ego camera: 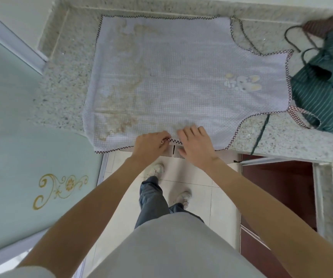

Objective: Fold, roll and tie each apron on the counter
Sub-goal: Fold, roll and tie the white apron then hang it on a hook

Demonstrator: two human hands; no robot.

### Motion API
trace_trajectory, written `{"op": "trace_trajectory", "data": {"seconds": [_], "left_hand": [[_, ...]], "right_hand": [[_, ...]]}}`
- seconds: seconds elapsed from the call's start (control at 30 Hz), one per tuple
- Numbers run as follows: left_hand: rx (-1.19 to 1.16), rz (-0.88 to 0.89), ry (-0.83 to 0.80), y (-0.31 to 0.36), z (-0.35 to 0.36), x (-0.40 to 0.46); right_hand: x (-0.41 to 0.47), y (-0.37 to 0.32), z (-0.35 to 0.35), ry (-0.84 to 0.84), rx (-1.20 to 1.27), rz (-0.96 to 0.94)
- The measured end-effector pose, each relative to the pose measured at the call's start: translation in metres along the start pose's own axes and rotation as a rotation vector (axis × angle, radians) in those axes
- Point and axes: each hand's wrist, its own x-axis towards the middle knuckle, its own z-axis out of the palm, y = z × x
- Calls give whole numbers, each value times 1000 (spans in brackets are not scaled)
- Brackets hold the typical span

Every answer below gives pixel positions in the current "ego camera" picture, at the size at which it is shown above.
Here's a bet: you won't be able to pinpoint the person's left hand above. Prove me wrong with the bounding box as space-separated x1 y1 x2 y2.
131 131 173 164

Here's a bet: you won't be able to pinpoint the person's right hand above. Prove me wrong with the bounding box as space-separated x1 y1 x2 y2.
178 125 219 168

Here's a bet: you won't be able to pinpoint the white checkered bunny apron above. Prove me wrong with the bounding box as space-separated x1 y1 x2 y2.
82 15 321 155

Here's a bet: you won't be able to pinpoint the person's left forearm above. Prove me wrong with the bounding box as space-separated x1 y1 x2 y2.
16 157 159 278

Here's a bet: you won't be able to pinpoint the person's right forearm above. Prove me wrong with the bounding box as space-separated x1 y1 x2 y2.
192 158 333 278

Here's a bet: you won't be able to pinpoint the white left shoe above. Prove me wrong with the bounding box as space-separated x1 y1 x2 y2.
144 163 166 181

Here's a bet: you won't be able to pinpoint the white shoe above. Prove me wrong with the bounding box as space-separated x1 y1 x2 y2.
174 190 192 209
144 163 166 181

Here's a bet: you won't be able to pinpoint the white right shoe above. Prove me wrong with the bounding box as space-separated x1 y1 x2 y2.
174 190 192 209

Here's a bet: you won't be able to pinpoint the blue jeans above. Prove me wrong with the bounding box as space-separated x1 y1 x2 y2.
135 176 205 229

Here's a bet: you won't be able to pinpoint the red-brown cabinet door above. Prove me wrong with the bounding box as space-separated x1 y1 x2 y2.
239 155 318 278

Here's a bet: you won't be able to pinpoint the light grey shirt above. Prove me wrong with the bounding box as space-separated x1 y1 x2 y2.
0 213 267 278

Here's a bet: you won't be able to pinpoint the green striped apron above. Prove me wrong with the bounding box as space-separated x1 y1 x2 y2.
250 24 333 169

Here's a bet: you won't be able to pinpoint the light green ornamented door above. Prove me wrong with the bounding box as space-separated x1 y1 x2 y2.
0 27 104 258

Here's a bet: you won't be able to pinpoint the maroon striped cloth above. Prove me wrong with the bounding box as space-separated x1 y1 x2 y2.
302 15 333 38

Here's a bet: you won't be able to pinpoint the white door frame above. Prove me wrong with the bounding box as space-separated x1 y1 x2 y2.
0 4 50 74

